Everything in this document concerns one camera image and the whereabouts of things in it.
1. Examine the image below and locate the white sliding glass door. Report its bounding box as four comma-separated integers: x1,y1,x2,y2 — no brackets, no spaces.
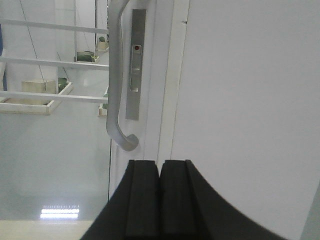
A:
0,0,174,223

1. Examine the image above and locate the silver door lock plate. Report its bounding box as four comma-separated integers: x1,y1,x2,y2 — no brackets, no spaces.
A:
125,8,147,121

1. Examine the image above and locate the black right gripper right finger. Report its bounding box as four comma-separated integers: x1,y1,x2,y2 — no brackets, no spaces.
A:
160,159,282,240

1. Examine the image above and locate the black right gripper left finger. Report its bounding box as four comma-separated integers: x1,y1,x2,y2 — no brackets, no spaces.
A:
82,160,159,240

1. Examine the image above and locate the silver door handle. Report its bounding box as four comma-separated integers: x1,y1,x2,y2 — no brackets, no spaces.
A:
106,0,139,152

